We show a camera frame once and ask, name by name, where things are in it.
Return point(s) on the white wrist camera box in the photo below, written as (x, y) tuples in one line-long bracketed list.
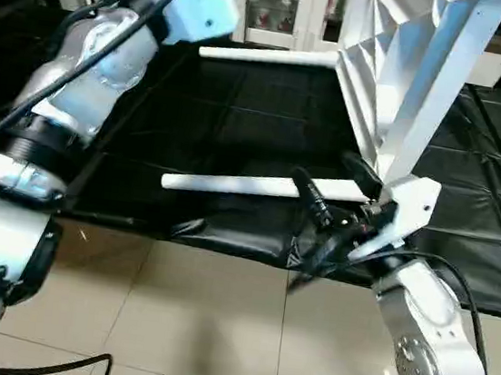
[(199, 7), (402, 215)]

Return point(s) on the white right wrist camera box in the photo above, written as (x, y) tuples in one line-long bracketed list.
[(402, 215)]

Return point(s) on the white glass door cabinet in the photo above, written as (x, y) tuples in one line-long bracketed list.
[(282, 8)]

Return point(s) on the white plastic table top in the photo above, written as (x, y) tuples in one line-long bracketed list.
[(402, 69)]

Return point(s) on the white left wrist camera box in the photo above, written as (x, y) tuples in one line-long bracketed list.
[(199, 7)]

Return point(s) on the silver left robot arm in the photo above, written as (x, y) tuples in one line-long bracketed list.
[(69, 101)]

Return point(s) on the black work mat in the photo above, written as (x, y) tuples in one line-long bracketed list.
[(240, 122)]

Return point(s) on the white plastic table leg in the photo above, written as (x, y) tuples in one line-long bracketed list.
[(267, 56), (242, 185)]

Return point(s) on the white drawer unit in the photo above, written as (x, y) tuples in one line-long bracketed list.
[(498, 67)]

